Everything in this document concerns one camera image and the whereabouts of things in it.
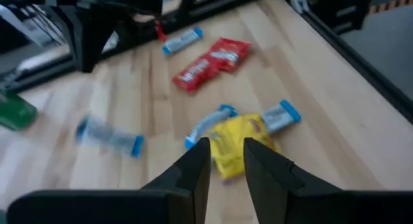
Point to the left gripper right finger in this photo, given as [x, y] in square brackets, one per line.
[284, 198]

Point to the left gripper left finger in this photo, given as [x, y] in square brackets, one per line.
[174, 201]

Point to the yellow sour candy packet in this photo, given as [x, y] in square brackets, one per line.
[229, 143]

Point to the blue silver candy bar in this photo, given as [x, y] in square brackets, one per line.
[182, 40]
[279, 116]
[209, 120]
[109, 137]

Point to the red Skittles packet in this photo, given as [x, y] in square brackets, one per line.
[230, 53]
[197, 74]

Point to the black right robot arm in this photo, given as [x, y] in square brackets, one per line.
[90, 33]

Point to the small red tag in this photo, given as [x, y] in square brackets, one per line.
[160, 32]

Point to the green soda can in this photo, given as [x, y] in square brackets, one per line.
[16, 111]

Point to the black shelf rack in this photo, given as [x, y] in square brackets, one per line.
[338, 11]

